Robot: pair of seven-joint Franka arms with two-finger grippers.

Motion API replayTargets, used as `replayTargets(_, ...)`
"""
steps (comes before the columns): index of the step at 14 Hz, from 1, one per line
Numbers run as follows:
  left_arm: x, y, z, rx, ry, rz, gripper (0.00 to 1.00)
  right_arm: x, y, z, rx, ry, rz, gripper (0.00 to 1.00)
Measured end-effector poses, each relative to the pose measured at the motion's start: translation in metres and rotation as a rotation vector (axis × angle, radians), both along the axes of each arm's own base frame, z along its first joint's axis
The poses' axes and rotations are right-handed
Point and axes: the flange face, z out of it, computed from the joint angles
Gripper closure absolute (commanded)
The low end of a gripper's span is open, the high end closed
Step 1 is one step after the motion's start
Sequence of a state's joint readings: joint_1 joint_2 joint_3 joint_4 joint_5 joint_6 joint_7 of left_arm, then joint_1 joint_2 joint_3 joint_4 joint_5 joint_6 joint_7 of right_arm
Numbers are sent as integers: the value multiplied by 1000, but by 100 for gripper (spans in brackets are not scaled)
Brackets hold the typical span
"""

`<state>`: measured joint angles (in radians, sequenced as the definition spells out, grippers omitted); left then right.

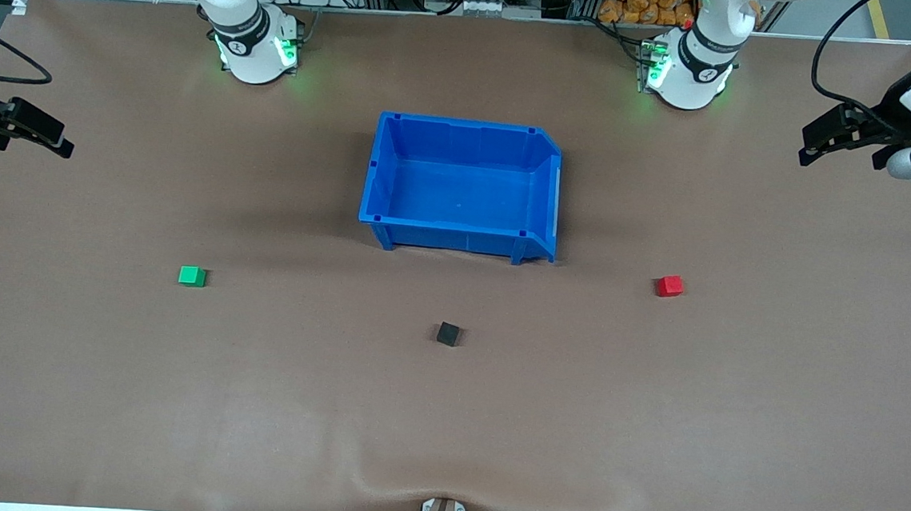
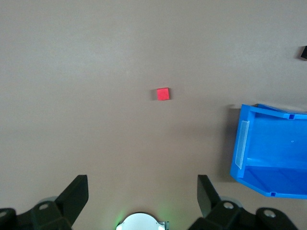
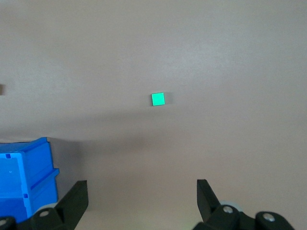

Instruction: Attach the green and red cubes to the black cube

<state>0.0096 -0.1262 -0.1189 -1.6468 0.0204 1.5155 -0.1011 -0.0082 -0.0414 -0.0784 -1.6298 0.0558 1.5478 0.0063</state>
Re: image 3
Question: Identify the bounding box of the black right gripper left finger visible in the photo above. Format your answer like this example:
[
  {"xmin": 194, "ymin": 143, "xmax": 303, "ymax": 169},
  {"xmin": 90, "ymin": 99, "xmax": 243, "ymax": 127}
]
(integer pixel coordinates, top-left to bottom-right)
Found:
[{"xmin": 0, "ymin": 180, "xmax": 89, "ymax": 230}]

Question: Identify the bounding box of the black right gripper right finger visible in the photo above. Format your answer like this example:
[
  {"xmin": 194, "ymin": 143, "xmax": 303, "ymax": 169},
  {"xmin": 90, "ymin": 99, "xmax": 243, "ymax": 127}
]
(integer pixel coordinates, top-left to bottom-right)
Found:
[{"xmin": 193, "ymin": 179, "xmax": 296, "ymax": 230}]

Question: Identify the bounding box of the green cube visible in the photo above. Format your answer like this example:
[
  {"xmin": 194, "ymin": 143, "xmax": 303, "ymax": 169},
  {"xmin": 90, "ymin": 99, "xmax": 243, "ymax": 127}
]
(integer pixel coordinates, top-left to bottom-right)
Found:
[{"xmin": 151, "ymin": 92, "xmax": 166, "ymax": 107}]

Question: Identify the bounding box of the blue plastic bin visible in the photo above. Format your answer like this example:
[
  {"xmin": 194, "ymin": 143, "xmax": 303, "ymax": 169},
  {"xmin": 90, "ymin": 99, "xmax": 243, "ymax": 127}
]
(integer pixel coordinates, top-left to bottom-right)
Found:
[{"xmin": 0, "ymin": 137, "xmax": 60, "ymax": 225}]

